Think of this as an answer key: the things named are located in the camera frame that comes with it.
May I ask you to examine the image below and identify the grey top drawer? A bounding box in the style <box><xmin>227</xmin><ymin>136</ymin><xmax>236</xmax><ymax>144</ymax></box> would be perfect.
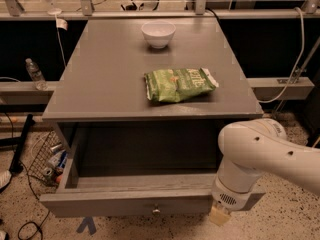
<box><xmin>39</xmin><ymin>127</ymin><xmax>266</xmax><ymax>218</ymax></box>

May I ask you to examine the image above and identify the green chip bag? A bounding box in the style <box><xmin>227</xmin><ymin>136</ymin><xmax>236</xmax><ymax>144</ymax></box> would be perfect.
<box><xmin>144</xmin><ymin>68</ymin><xmax>219</xmax><ymax>103</ymax></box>

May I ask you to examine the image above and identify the black cable on floor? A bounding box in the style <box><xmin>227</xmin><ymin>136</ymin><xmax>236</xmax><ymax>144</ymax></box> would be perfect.
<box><xmin>17</xmin><ymin>213</ymin><xmax>50</xmax><ymax>240</ymax></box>

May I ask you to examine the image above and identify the clear plastic water bottle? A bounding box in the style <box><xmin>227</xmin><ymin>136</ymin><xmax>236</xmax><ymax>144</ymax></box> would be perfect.
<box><xmin>25</xmin><ymin>58</ymin><xmax>47</xmax><ymax>91</ymax></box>

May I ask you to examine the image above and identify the wire mesh basket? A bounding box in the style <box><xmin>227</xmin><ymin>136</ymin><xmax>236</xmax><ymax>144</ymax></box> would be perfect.
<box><xmin>28</xmin><ymin>131</ymin><xmax>68</xmax><ymax>186</ymax></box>

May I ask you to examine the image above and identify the white cable right side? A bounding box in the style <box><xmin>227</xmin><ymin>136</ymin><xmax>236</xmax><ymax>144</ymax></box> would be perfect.
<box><xmin>257</xmin><ymin>6</ymin><xmax>306</xmax><ymax>104</ymax></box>

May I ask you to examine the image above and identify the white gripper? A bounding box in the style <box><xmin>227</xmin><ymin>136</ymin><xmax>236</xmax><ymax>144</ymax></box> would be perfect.
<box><xmin>209</xmin><ymin>177</ymin><xmax>255</xmax><ymax>226</ymax></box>

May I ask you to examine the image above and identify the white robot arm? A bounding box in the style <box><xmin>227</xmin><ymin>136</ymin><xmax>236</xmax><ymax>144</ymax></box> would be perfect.
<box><xmin>209</xmin><ymin>118</ymin><xmax>320</xmax><ymax>226</ymax></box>

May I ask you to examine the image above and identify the metal drawer knob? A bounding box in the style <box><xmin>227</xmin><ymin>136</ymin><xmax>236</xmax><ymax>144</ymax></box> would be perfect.
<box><xmin>152</xmin><ymin>208</ymin><xmax>161</xmax><ymax>216</ymax></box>

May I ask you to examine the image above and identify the black stand leg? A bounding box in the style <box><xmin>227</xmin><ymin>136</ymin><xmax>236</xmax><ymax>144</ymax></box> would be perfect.
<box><xmin>9</xmin><ymin>114</ymin><xmax>35</xmax><ymax>174</ymax></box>

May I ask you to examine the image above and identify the grey wooden cabinet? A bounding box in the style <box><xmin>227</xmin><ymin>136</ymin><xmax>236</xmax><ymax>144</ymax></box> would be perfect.
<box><xmin>43</xmin><ymin>17</ymin><xmax>263</xmax><ymax>156</ymax></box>

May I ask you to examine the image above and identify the white ceramic bowl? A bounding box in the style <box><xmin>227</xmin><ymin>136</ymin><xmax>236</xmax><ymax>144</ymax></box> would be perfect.
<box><xmin>141</xmin><ymin>20</ymin><xmax>176</xmax><ymax>49</ymax></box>

